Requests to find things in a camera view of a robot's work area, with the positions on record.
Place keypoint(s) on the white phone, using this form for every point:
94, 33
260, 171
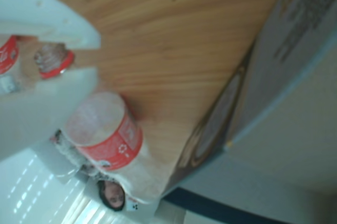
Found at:
132, 205

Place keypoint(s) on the speckled grey cloth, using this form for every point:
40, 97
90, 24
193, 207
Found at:
63, 147

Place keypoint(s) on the clear bottle black seals label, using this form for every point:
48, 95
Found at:
113, 150

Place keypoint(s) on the grey cardboard box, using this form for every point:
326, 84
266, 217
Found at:
276, 76

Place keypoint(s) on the person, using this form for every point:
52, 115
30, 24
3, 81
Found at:
111, 195

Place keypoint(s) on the white curtain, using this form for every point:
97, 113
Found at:
39, 195

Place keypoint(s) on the clear bottle script logo label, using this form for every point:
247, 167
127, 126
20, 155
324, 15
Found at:
50, 55

